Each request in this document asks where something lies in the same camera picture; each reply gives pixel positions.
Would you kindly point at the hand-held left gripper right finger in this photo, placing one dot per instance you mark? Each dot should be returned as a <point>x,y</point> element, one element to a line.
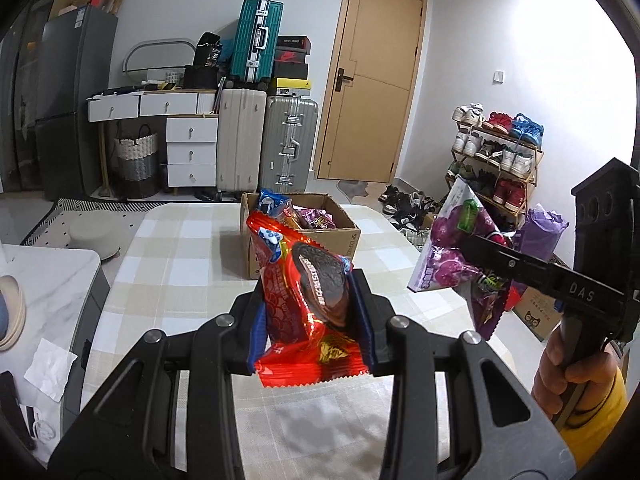
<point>369,347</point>

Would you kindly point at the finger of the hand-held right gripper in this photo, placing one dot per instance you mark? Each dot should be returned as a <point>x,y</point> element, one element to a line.
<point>515,265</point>

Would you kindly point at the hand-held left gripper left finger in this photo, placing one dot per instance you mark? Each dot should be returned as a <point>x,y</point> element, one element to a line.
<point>258,335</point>

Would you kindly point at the red chocolate cookie packet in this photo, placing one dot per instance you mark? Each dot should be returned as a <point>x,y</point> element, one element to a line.
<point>290,300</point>

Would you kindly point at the purple snack packet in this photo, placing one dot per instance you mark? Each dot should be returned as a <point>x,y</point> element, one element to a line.
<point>445,255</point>
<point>317,219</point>

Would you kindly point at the brown cardboard box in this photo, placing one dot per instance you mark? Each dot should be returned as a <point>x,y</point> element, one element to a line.
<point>345,245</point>

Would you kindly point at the blue cookie packet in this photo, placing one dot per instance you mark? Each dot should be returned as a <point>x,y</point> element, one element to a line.
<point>272,202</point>

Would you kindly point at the person's right hand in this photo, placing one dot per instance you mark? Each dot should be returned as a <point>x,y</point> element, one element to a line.
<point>547,370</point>

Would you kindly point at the purple bag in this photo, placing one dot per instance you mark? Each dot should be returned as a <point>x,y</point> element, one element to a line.
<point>542,235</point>

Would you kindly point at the wooden shoe rack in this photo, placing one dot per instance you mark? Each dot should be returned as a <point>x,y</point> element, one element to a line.
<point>537,170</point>

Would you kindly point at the rows of assorted shoes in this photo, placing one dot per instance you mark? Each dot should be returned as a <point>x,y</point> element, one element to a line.
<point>500,155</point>

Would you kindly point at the pile of loose sneakers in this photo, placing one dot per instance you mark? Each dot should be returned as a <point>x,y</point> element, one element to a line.
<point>405,210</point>

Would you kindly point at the grey door mat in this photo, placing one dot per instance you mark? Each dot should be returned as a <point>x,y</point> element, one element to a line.
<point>352,187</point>

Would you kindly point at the white round stool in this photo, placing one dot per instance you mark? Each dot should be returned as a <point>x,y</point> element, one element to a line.
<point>95,237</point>

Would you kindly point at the white desk with drawers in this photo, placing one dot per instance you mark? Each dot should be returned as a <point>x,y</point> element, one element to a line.
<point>190,155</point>

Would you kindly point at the silver suitcase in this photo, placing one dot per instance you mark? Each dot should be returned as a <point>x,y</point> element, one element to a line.
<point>290,145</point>

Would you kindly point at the beige suitcase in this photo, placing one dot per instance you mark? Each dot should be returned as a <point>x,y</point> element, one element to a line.
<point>240,140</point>

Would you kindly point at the white marble side table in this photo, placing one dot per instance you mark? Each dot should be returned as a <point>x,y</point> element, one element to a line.
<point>55,290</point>

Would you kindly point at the white and grey woven basket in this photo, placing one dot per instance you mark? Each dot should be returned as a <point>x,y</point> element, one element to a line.
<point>135,165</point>

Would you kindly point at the white paper tissue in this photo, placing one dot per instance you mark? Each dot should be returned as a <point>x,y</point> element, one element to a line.
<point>50,367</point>

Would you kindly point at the wooden door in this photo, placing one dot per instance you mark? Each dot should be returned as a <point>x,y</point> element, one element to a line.
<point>370,110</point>

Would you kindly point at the small white and black gadget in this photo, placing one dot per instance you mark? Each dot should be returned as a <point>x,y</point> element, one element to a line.
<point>39,422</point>

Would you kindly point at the black and white patterned rug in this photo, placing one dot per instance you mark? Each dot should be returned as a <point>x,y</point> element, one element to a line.
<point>50,220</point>

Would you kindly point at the stack of beige plates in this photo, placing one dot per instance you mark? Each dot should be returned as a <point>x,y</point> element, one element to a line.
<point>17,315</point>

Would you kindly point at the yellow and black shoebox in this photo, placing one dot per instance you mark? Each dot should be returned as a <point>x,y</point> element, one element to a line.
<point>292,87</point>

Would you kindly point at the dark flat object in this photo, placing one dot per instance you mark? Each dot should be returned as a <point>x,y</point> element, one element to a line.
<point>12,405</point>

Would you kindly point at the blue bowl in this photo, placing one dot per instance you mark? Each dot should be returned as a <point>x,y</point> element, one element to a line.
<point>2,315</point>

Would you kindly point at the black storage box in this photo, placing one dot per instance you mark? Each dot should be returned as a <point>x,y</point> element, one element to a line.
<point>201,76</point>

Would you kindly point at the small white basket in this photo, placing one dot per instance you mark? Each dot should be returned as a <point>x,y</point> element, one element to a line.
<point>173,77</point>

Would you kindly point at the red and black shoebox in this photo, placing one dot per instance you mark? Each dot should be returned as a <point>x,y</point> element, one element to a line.
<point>291,57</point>

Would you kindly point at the black bag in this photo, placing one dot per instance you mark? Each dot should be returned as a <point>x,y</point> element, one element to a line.
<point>209,50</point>

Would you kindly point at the teal suitcase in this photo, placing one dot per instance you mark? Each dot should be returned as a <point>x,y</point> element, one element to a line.
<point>250,40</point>

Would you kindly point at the grey refrigerator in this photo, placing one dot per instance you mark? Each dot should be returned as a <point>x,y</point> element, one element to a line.
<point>75,100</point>

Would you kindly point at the dark glass cabinet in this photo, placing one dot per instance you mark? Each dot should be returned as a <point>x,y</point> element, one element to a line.
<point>20,110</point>

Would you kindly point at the white wall switch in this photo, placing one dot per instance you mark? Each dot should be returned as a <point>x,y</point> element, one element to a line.
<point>498,77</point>

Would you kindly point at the grey oval frame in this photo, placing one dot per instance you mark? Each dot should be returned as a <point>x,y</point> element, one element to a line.
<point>155,41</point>

